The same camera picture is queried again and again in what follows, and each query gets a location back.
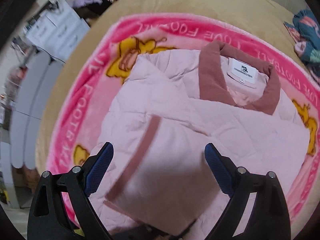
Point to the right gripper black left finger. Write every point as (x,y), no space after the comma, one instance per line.
(48,218)

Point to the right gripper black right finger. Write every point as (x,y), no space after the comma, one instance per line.
(256,209)

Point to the pink quilted jacket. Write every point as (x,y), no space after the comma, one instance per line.
(170,107)

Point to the lavender clothes pile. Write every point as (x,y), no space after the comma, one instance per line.
(84,3)

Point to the pink cartoon fleece blanket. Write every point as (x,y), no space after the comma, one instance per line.
(89,95)

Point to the white drawer cabinet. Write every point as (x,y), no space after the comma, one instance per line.
(58,31)

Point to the blue flamingo print quilt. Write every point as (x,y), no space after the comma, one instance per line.
(304,30)

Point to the tan bed sheet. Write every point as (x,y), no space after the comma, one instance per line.
(262,18)

